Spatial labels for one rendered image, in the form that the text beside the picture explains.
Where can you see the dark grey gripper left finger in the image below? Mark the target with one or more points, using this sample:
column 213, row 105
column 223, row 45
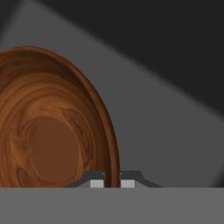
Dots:
column 93, row 176

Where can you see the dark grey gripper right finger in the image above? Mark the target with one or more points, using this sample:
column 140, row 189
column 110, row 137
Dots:
column 131, row 176

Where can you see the brown wooden bowl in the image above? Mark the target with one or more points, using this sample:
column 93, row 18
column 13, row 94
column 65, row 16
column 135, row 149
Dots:
column 49, row 122

